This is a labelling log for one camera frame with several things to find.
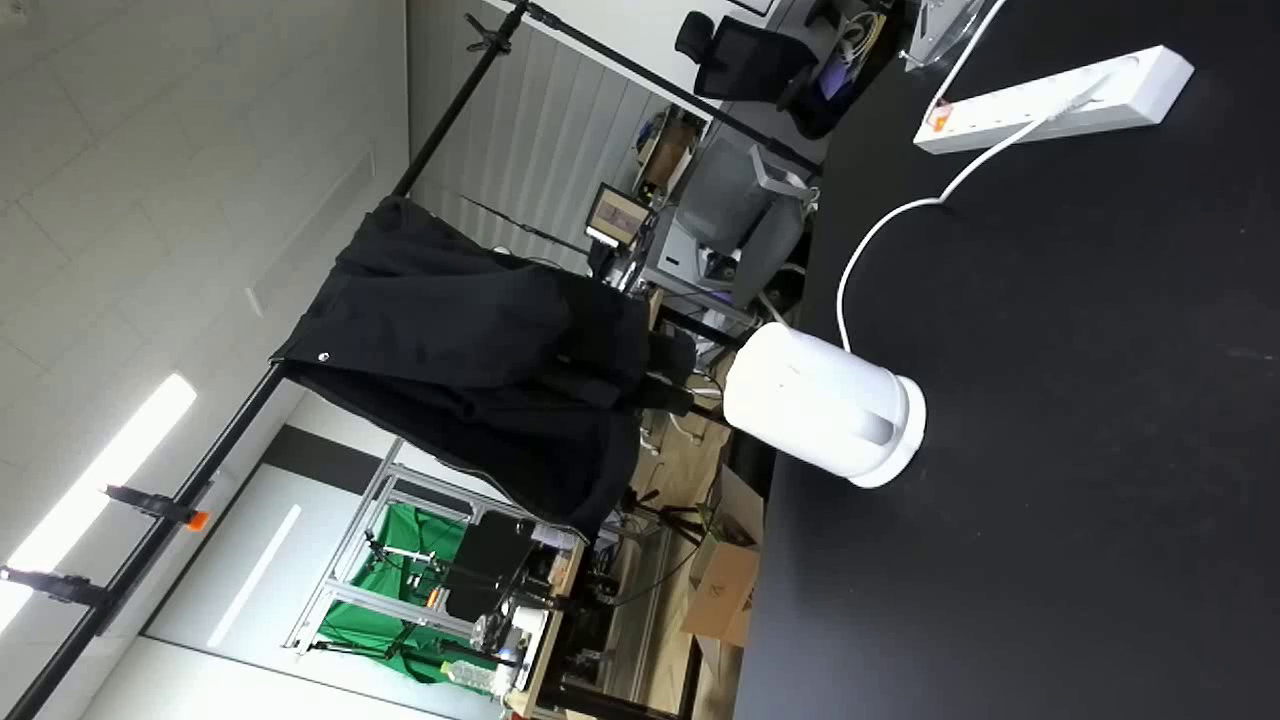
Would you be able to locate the white power strip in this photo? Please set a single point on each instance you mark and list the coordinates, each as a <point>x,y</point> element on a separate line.
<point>1119,92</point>

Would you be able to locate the black backdrop stand frame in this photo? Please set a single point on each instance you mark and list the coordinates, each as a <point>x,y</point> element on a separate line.
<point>171,173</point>

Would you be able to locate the green cloth in cage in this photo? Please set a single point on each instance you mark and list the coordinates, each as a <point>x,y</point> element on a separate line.
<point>414,551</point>

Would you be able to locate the brown cardboard box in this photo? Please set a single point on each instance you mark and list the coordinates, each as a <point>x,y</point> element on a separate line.
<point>722,592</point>

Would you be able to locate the grey metal cage frame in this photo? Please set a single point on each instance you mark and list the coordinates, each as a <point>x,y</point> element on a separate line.
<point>444,585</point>

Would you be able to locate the black hanging cloth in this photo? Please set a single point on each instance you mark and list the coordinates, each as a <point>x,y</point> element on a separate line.
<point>499,364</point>

